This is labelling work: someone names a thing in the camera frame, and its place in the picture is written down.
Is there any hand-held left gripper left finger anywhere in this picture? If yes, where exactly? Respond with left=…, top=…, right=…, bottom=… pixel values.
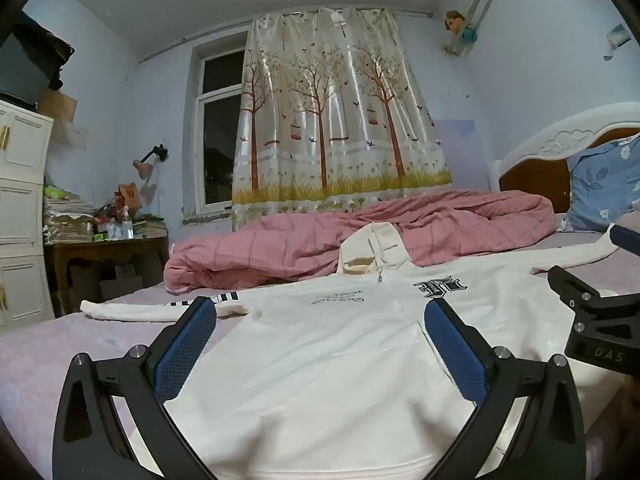
left=52, top=296, right=218, bottom=480

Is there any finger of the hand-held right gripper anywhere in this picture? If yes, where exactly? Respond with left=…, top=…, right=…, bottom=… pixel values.
left=607, top=224, right=640, bottom=255
left=546, top=265, right=608, bottom=333

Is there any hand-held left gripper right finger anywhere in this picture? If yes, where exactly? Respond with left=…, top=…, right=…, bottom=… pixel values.
left=424, top=298, right=587, bottom=480

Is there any white printed hoodie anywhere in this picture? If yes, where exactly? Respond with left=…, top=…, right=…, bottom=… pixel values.
left=80, top=221, right=626, bottom=480

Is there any blue floral pillow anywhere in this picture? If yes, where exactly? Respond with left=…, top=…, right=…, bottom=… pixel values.
left=557, top=135, right=640, bottom=233

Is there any white wooden bed headboard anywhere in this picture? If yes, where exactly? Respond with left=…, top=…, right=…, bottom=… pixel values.
left=489, top=102, right=640, bottom=233

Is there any stack of books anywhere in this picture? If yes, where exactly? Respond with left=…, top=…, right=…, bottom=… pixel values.
left=132, top=215, right=168, bottom=239

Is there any dark wooden table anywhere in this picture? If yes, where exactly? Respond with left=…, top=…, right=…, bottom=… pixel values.
left=44, top=235, right=170, bottom=316

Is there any bed with pink sheet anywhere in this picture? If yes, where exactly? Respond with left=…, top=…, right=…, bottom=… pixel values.
left=0, top=230, right=640, bottom=480

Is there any pink checked blanket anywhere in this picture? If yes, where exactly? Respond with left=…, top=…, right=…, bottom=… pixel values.
left=164, top=189, right=557, bottom=295

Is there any stack of papers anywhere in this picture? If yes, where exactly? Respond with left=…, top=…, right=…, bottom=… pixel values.
left=42, top=195, right=98, bottom=245

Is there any pink clamp desk lamp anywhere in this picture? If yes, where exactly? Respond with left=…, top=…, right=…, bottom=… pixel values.
left=132, top=144, right=170, bottom=181

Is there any white framed window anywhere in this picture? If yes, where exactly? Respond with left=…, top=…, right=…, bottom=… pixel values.
left=192, top=42, right=249, bottom=213

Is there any white drawer cabinet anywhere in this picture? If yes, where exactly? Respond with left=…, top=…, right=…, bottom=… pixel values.
left=0, top=99, right=56, bottom=331

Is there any hanging plush toy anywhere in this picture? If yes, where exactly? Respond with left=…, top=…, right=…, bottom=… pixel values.
left=442, top=9, right=481, bottom=57

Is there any tree print curtain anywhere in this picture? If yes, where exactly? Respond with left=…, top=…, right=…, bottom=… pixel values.
left=231, top=6, right=453, bottom=233

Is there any brown cardboard box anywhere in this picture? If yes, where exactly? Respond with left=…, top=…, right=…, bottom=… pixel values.
left=39, top=89, right=78, bottom=123

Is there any dark storage bag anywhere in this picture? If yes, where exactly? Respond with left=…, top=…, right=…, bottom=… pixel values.
left=0, top=10, right=76, bottom=106

